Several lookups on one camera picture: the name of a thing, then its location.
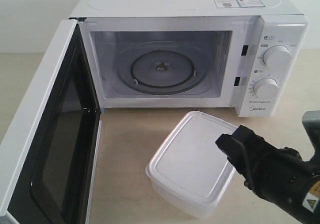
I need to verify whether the white microwave door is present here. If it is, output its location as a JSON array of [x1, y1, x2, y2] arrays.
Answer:
[[0, 19, 102, 223]]

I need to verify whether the printed paper instruction sheet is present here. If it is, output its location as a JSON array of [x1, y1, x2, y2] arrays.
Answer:
[[213, 0, 265, 9]]

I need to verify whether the glass turntable plate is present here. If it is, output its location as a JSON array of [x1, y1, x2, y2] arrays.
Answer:
[[114, 41, 209, 95]]

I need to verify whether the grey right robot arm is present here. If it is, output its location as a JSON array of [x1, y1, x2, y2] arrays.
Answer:
[[215, 111, 320, 223]]

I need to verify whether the white microwave oven body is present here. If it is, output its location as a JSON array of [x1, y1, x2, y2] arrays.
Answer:
[[69, 0, 309, 117]]

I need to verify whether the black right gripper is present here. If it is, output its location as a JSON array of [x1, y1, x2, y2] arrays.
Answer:
[[215, 125, 320, 218]]

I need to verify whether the lower white timer knob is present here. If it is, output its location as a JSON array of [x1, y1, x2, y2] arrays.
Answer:
[[253, 78, 279, 98]]

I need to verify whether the upper white control knob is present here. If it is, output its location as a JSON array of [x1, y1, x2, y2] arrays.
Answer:
[[262, 45, 292, 69]]

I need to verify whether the white plastic food container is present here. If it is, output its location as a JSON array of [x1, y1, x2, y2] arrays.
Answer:
[[145, 111, 236, 218]]

